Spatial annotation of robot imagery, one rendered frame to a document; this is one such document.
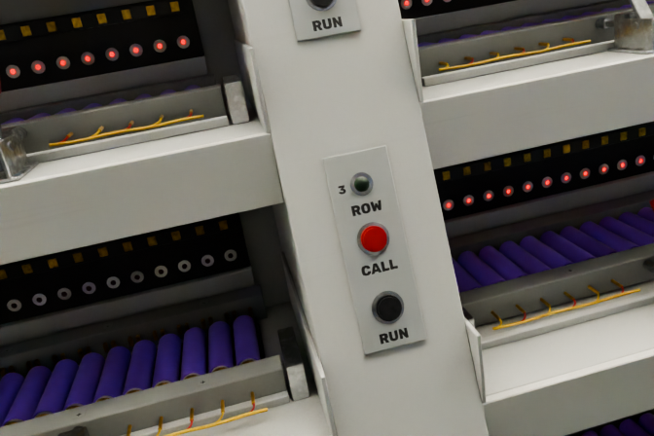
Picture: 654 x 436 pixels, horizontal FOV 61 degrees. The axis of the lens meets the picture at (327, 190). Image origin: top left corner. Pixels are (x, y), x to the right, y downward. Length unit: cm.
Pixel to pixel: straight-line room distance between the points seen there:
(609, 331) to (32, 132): 43
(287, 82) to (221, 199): 8
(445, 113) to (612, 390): 22
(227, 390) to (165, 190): 15
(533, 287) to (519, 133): 13
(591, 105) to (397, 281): 18
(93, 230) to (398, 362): 20
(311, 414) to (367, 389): 5
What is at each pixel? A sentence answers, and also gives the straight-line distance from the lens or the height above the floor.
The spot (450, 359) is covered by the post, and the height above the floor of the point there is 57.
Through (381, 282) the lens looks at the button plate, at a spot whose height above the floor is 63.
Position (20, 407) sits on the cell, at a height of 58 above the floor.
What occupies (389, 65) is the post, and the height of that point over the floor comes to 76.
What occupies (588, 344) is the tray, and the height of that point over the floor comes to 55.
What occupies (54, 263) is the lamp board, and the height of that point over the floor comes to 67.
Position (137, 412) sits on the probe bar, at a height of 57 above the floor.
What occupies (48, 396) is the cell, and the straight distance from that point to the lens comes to 47.
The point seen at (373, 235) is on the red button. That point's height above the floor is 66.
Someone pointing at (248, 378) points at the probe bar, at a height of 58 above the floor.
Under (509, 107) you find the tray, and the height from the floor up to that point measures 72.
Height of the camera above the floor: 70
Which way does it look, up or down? 2 degrees down
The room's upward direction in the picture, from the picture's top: 12 degrees counter-clockwise
